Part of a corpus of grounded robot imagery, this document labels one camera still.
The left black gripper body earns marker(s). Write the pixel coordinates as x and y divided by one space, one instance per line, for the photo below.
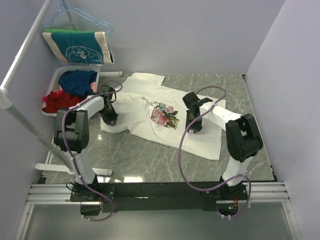
109 114

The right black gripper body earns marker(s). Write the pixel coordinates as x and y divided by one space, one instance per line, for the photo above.
196 126

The white floral t shirt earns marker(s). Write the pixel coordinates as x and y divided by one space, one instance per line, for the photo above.
157 113

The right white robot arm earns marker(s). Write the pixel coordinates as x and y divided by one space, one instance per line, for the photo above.
243 137

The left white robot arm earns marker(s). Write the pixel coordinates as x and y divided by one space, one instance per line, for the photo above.
72 132

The navy blue t shirt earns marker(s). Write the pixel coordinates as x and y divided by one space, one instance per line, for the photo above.
78 82

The red t shirt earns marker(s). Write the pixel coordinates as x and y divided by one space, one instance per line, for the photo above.
60 100

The white plastic laundry basket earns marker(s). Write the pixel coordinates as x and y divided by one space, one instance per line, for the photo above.
54 86

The teal cartoon towel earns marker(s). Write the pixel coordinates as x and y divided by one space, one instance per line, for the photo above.
79 47

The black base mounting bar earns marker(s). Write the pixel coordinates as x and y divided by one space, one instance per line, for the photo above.
143 196

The aluminium rail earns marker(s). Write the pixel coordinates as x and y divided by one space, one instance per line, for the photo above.
58 194

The white clothes rack frame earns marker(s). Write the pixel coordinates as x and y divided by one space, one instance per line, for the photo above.
25 84

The blue wire hanger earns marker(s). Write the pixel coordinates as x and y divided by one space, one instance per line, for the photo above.
70 11

